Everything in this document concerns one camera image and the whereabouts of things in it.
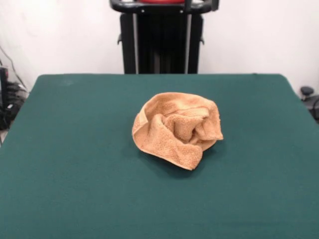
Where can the orange terry towel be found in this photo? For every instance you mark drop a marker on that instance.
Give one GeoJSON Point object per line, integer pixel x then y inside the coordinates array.
{"type": "Point", "coordinates": [162, 134]}

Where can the dark green table cloth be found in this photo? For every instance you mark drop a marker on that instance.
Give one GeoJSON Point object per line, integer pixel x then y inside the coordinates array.
{"type": "Point", "coordinates": [74, 149]}

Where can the black office chair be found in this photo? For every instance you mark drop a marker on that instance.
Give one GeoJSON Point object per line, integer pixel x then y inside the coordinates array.
{"type": "Point", "coordinates": [307, 90]}

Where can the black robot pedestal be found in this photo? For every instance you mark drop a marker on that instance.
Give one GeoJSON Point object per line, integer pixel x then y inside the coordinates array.
{"type": "Point", "coordinates": [162, 37]}

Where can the black electronics box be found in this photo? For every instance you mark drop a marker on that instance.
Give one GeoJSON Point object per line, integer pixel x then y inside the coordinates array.
{"type": "Point", "coordinates": [3, 79]}

